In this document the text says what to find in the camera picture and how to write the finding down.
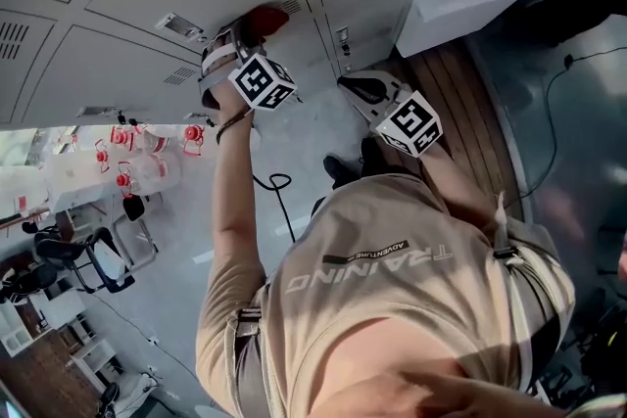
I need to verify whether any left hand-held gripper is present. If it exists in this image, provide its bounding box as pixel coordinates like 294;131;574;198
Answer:
215;16;299;113

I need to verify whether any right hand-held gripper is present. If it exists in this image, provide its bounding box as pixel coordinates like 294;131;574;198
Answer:
336;70;444;160

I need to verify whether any red-brown wiping cloth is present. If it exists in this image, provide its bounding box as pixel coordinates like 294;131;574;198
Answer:
242;4;291;41

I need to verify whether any person's right forearm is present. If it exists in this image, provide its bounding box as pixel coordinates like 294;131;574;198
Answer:
420;144;497;232

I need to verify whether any person's left forearm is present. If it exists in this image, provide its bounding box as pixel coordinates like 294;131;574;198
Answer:
210;110;269;271

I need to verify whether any grey metal locker cabinet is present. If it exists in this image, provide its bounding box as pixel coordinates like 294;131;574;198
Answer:
0;0;450;131

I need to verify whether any person's left hand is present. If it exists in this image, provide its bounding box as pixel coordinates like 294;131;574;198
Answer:
198;33;247;115

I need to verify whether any brown wooden slat platform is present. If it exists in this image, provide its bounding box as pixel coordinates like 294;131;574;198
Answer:
369;36;528;224

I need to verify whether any group of red-capped water jugs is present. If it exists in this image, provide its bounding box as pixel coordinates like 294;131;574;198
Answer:
92;121;207;201

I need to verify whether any person's beige shirt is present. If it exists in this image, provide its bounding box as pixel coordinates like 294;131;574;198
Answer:
195;173;577;418

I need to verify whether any white device black face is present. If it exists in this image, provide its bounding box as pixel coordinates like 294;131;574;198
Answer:
121;193;147;223

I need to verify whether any white cardboard box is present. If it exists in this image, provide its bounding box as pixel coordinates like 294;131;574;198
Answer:
42;150;133;214

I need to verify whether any black framed glass window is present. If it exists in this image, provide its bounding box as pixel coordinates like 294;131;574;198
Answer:
0;126;82;172

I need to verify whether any white flat box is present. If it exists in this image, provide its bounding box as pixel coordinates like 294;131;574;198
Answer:
91;238;126;281

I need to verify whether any white plastic canister red label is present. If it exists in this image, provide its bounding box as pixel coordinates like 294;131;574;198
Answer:
0;164;50;217

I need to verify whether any black office chair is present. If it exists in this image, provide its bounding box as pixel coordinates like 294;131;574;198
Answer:
32;225;137;295

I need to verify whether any brown wooden pole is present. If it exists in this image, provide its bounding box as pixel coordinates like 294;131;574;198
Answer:
0;206;51;232

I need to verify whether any person's dark bracelet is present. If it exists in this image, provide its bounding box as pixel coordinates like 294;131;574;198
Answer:
215;107;254;146

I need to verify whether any black looped floor cable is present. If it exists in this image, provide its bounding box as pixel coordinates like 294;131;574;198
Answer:
252;172;298;245

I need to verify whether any black power cable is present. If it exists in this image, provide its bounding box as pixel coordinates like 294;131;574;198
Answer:
518;46;627;203

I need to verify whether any grey metal stool frame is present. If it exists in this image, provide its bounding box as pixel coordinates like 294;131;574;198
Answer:
110;213;160;271

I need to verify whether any person's dark shoulder strap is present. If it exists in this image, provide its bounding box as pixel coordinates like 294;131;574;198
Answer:
232;307;268;418
492;244;562;388

